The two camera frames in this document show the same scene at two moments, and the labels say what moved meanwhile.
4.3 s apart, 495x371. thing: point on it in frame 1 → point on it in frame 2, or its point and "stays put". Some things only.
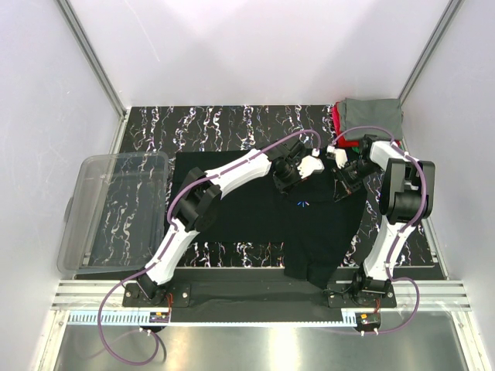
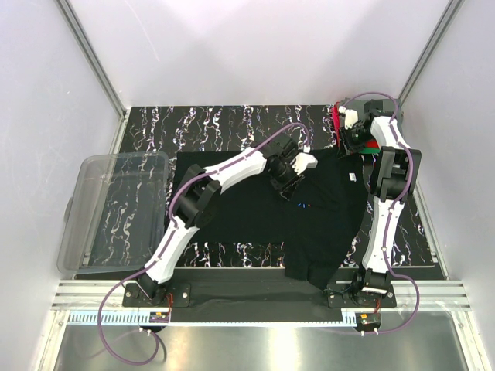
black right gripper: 346,185 → 351,136
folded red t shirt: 342,141 stays put
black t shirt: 315,220 stays put
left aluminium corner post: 101,70 stays put
